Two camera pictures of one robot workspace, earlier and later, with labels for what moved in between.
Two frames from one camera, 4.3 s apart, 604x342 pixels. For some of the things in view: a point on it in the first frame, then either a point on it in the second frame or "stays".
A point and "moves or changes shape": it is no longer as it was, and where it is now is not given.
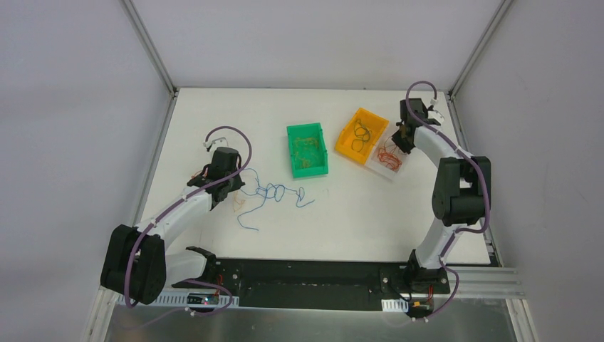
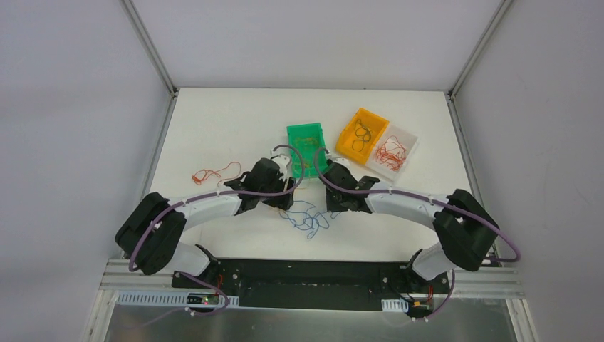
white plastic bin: x=388 y=157 stays
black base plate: x=310 y=285 stays
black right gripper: x=403 y=140 -> x=340 y=204
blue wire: x=269 y=191 moves or changes shape
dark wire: x=360 y=131 stays
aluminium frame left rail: x=107 y=298 stays
